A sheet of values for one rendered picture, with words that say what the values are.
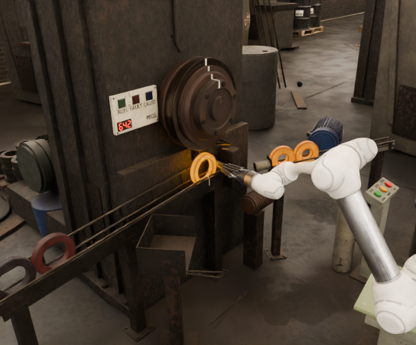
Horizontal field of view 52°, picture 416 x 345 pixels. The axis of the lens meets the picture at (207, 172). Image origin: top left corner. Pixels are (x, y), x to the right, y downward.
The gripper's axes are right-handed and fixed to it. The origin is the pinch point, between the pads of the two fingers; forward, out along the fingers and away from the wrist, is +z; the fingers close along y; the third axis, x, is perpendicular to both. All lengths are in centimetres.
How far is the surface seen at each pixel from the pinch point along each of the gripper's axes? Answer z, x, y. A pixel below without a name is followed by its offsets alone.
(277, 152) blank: -16.1, 2.5, 33.1
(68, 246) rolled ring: 0, -4, -96
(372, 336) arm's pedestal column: -101, -64, 9
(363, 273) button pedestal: -77, -64, 52
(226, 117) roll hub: -6.3, 31.6, -4.4
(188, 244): -28, -11, -52
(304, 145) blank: -26, 6, 47
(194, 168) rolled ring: 1.0, 4.2, -19.4
